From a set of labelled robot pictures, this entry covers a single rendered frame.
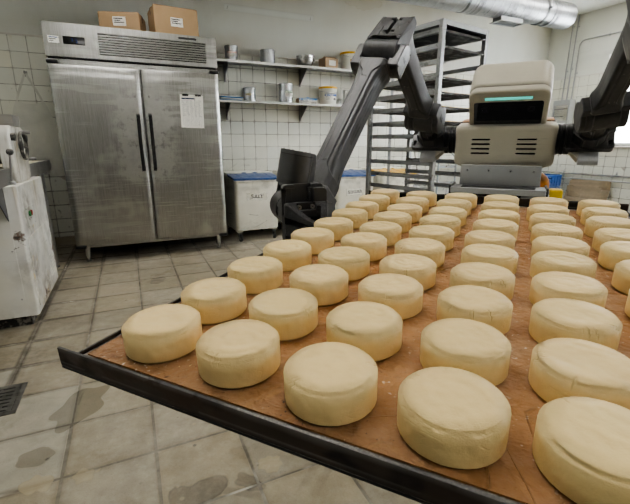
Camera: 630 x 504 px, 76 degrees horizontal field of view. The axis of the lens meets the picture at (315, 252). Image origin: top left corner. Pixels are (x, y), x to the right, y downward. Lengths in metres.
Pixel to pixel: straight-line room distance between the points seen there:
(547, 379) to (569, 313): 0.08
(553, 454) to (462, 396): 0.04
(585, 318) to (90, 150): 4.05
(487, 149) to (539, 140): 0.14
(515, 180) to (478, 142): 0.16
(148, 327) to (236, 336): 0.06
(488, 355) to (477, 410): 0.05
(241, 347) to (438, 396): 0.11
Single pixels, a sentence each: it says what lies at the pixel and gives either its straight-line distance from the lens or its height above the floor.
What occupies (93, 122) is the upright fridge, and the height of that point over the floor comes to 1.27.
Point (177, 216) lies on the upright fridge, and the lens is 4.23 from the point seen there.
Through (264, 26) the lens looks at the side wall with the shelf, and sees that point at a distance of 5.49.
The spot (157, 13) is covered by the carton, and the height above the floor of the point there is 2.23.
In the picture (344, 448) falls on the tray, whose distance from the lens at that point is 0.19.
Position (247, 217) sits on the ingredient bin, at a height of 0.28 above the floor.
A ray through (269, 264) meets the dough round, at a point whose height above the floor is 0.99.
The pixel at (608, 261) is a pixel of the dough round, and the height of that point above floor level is 0.99.
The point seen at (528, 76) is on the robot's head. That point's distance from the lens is 1.33.
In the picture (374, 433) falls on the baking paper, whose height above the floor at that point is 0.96.
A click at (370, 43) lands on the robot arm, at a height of 1.30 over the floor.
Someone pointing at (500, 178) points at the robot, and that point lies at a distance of 1.34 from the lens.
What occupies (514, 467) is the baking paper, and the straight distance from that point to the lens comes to 0.21.
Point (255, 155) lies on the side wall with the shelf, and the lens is 5.28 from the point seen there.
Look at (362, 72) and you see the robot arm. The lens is 0.91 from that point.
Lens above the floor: 1.10
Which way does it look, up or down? 15 degrees down
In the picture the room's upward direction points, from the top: straight up
